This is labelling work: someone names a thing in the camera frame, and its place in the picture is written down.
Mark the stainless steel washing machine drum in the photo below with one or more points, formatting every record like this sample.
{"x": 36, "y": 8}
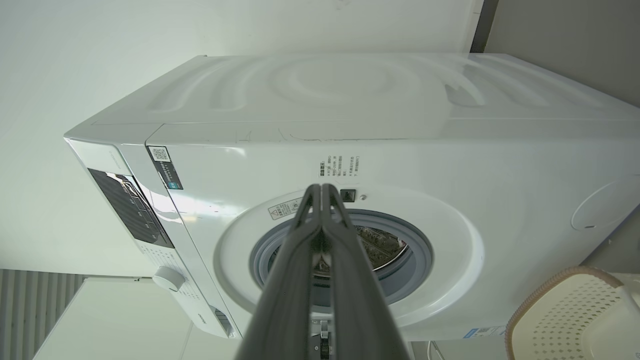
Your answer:
{"x": 385, "y": 245}

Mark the white round control knob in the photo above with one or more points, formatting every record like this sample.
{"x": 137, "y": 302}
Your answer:
{"x": 169, "y": 279}

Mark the blue energy label sticker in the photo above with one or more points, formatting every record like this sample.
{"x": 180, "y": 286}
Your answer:
{"x": 484, "y": 332}

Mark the grey rubber door gasket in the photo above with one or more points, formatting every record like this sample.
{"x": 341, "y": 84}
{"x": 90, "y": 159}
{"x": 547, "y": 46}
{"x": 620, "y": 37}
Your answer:
{"x": 419, "y": 260}

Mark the grey warning triangle sticker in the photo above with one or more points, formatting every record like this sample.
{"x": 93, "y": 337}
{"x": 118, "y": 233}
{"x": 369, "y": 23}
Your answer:
{"x": 281, "y": 210}

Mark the round white filter cover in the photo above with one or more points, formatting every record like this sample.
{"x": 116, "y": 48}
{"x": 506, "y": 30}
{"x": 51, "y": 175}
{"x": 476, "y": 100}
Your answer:
{"x": 610, "y": 205}

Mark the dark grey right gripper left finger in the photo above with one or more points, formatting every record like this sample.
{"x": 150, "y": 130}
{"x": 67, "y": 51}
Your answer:
{"x": 287, "y": 280}

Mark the white front-load washing machine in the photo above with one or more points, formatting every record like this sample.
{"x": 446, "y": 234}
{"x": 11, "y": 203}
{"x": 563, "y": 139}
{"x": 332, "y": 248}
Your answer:
{"x": 350, "y": 100}

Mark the cream perforated laundry basket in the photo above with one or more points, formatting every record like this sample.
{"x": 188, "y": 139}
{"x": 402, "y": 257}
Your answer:
{"x": 565, "y": 320}

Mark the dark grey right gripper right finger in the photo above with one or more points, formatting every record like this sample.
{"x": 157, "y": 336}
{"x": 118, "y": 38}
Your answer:
{"x": 355, "y": 300}

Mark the black door latch slot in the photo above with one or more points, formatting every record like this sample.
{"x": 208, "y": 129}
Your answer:
{"x": 348, "y": 195}

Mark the grey slatted panel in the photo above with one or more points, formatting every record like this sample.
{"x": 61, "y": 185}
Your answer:
{"x": 30, "y": 310}

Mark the dark QR code sticker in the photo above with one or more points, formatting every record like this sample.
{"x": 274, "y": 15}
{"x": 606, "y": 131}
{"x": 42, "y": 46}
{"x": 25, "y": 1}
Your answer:
{"x": 166, "y": 167}

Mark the white cabinet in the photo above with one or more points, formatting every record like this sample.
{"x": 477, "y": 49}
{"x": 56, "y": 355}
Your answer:
{"x": 115, "y": 325}

